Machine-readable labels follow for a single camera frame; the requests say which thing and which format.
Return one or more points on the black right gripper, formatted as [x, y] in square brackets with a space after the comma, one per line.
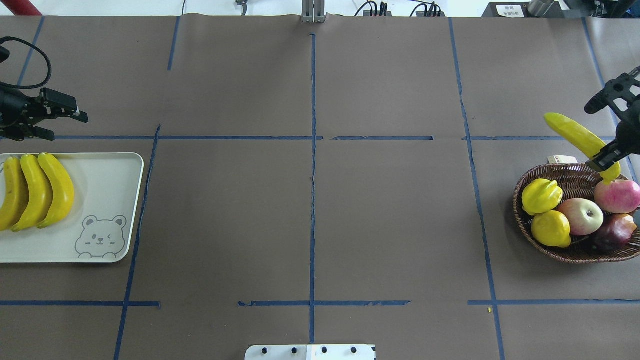
[631, 134]

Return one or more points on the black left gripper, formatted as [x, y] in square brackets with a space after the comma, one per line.
[10, 106]

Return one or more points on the yellow banana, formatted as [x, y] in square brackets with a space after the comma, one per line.
[40, 194]
[585, 141]
[63, 192]
[16, 194]

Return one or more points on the brown wicker basket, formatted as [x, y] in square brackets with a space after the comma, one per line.
[577, 181]

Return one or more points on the pink red apple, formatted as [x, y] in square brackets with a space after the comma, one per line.
[618, 196]

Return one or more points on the paper price tag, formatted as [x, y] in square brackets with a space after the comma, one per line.
[562, 159]

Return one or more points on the pale green red apple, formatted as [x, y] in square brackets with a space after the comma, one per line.
[585, 217]

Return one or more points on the dark red pomegranate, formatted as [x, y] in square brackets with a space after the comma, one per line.
[614, 233]

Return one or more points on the yellow starfruit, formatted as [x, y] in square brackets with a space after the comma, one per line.
[540, 196]

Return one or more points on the white rectangular tray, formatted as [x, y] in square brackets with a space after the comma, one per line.
[99, 228]

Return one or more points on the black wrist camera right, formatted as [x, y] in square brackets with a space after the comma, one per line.
[621, 95]

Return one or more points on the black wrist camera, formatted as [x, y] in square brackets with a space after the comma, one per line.
[621, 95]
[4, 54]

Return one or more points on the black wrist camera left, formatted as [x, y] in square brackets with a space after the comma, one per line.
[4, 54]

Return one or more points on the aluminium frame post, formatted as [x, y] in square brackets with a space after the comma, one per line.
[313, 11]

